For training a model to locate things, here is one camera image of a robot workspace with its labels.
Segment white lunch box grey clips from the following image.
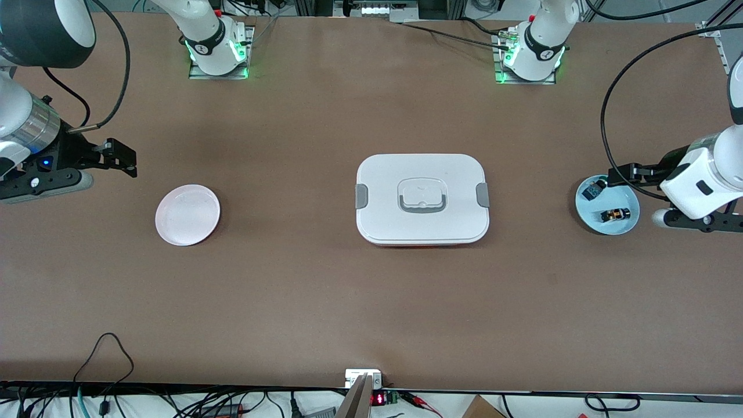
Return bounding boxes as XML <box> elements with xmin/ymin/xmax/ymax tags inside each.
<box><xmin>355</xmin><ymin>153</ymin><xmax>490</xmax><ymax>247</ymax></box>

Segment brown cardboard box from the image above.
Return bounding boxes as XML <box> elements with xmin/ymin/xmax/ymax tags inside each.
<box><xmin>461</xmin><ymin>395</ymin><xmax>507</xmax><ymax>418</ymax></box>

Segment light blue round plate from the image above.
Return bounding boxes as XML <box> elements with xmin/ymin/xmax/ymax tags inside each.
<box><xmin>575</xmin><ymin>174</ymin><xmax>640</xmax><ymax>236</ymax></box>

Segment pink round plate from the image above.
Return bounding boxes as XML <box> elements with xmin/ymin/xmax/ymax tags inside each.
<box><xmin>155</xmin><ymin>184</ymin><xmax>221</xmax><ymax>246</ymax></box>

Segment white power strip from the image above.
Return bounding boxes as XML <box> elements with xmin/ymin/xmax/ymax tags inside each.
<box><xmin>351</xmin><ymin>0</ymin><xmax>420</xmax><ymax>19</ymax></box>

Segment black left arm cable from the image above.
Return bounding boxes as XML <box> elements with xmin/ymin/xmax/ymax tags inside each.
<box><xmin>600</xmin><ymin>23</ymin><xmax>743</xmax><ymax>201</ymax></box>

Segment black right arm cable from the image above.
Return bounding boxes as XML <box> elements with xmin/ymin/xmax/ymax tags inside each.
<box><xmin>44</xmin><ymin>0</ymin><xmax>132</xmax><ymax>133</ymax></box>

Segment aluminium frame profile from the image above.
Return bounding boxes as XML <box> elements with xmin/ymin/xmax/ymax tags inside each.
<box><xmin>695</xmin><ymin>20</ymin><xmax>726</xmax><ymax>41</ymax></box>

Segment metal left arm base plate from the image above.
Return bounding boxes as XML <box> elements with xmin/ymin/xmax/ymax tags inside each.
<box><xmin>492</xmin><ymin>29</ymin><xmax>558</xmax><ymax>86</ymax></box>

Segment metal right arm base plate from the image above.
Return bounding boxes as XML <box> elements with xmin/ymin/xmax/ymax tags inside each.
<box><xmin>189</xmin><ymin>24</ymin><xmax>256</xmax><ymax>80</ymax></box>

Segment black looped table cable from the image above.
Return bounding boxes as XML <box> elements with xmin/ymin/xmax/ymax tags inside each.
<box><xmin>73</xmin><ymin>333</ymin><xmax>135</xmax><ymax>401</ymax></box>

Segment black cable to arm base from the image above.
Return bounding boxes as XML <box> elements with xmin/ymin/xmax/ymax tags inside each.
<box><xmin>401</xmin><ymin>17</ymin><xmax>514</xmax><ymax>51</ymax></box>

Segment black coiled floor cable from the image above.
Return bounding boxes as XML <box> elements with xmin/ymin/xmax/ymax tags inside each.
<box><xmin>585</xmin><ymin>394</ymin><xmax>642</xmax><ymax>414</ymax></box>

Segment white metal mounting bracket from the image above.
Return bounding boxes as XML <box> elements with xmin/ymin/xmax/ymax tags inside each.
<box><xmin>344</xmin><ymin>369</ymin><xmax>384</xmax><ymax>390</ymax></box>

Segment aluminium camera post profile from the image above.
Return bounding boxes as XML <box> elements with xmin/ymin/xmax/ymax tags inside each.
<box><xmin>336</xmin><ymin>373</ymin><xmax>375</xmax><ymax>418</ymax></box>

